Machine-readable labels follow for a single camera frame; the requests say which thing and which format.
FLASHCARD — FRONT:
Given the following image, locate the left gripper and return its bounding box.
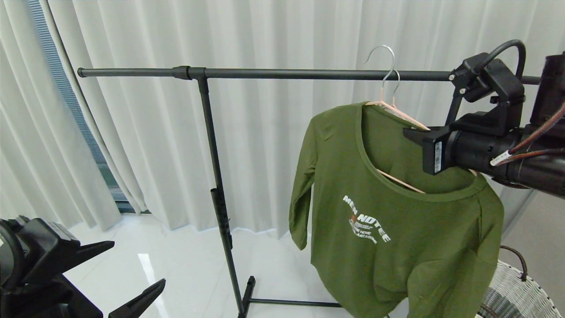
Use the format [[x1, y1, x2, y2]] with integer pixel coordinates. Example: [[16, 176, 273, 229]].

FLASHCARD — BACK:
[[0, 274, 166, 318]]

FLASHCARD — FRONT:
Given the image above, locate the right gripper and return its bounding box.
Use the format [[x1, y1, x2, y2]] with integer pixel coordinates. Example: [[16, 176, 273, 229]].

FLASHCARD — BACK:
[[422, 126, 527, 176]]

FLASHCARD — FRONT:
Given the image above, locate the pink clothes hanger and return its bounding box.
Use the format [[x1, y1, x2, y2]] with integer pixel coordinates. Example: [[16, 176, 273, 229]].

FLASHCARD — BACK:
[[364, 45, 478, 194], [390, 69, 402, 108]]

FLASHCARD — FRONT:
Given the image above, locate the green garment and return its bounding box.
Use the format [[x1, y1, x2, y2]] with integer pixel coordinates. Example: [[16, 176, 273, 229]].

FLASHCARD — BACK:
[[289, 102, 505, 318]]

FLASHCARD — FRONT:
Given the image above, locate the white laundry basket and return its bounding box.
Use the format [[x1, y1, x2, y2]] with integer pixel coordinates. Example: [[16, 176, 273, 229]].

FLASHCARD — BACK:
[[475, 245, 562, 318]]

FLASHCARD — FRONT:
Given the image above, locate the black clothes rack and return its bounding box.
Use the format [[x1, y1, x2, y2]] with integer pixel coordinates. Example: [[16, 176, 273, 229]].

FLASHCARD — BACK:
[[77, 65, 542, 318]]

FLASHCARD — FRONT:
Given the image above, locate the window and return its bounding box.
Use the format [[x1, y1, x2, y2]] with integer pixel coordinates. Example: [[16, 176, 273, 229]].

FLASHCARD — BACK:
[[26, 0, 151, 215]]

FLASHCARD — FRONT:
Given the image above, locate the white curtain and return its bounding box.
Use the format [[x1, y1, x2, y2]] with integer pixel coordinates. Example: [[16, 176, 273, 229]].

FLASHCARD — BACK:
[[46, 0, 565, 240], [0, 0, 123, 231]]

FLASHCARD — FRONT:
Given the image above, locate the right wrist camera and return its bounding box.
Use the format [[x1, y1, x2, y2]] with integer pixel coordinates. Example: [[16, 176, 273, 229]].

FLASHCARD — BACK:
[[448, 57, 527, 136]]

